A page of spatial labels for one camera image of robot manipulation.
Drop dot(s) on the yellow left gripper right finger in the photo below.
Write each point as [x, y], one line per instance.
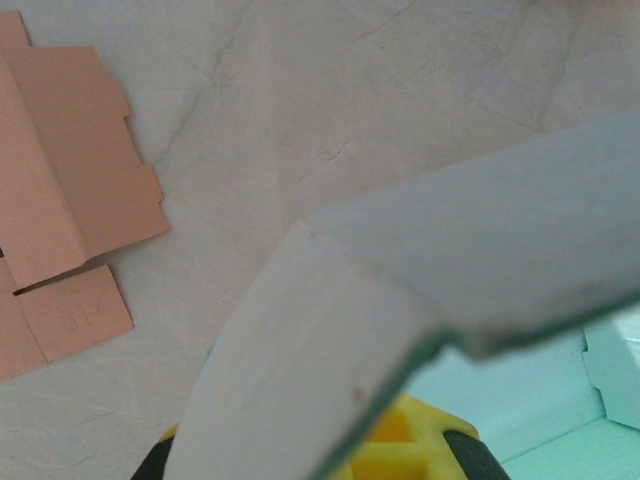
[395, 450]

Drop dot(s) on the orange paper box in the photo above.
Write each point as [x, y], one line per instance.
[75, 150]

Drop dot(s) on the light blue paper box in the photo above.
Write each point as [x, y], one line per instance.
[450, 225]

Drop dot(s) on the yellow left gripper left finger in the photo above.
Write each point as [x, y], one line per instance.
[162, 455]

